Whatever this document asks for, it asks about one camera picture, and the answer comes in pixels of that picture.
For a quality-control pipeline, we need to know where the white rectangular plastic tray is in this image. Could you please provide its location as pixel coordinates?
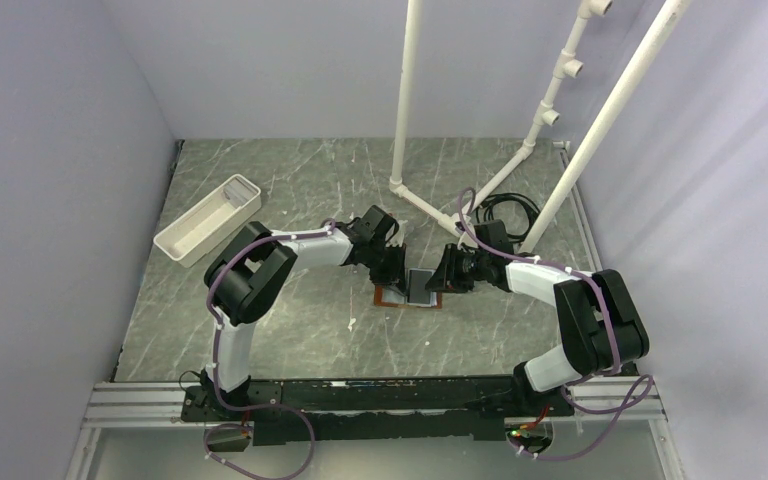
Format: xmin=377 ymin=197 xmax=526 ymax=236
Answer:
xmin=153 ymin=174 xmax=262 ymax=268

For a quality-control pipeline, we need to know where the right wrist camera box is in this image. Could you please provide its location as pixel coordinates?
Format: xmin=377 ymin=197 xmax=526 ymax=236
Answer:
xmin=474 ymin=220 xmax=514 ymax=255

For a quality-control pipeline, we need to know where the aluminium extrusion rail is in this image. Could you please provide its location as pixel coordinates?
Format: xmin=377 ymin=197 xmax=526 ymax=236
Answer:
xmin=82 ymin=377 xmax=667 ymax=428

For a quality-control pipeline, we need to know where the coiled black cable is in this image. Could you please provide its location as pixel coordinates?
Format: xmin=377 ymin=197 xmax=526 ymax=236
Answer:
xmin=476 ymin=192 xmax=542 ymax=244

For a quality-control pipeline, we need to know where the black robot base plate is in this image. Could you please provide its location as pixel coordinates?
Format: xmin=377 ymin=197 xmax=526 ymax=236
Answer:
xmin=181 ymin=375 xmax=573 ymax=446

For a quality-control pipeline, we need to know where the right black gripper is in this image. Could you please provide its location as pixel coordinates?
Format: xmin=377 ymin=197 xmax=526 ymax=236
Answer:
xmin=424 ymin=244 xmax=489 ymax=294

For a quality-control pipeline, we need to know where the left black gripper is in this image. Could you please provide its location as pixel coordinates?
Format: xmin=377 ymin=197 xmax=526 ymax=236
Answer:
xmin=365 ymin=242 xmax=408 ymax=297

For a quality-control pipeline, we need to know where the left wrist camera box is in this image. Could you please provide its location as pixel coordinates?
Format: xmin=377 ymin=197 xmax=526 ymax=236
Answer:
xmin=355 ymin=205 xmax=399 ymax=244

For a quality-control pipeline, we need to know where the white PVC pipe frame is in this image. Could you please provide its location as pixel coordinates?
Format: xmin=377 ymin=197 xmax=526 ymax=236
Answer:
xmin=388 ymin=0 xmax=693 ymax=260

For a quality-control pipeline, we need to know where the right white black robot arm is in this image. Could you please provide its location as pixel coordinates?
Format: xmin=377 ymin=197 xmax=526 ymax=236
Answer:
xmin=426 ymin=244 xmax=650 ymax=415

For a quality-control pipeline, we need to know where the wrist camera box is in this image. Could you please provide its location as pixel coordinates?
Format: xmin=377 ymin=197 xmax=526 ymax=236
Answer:
xmin=355 ymin=205 xmax=399 ymax=244
xmin=474 ymin=220 xmax=514 ymax=255

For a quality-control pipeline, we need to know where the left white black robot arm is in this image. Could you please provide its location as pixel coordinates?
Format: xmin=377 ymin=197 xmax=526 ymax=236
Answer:
xmin=201 ymin=211 xmax=407 ymax=420

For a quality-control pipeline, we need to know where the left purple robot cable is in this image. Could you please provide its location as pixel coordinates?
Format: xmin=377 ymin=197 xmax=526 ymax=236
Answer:
xmin=203 ymin=219 xmax=318 ymax=480

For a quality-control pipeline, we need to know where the brown leather card holder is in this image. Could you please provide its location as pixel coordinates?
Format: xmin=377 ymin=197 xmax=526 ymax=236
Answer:
xmin=373 ymin=286 xmax=443 ymax=309

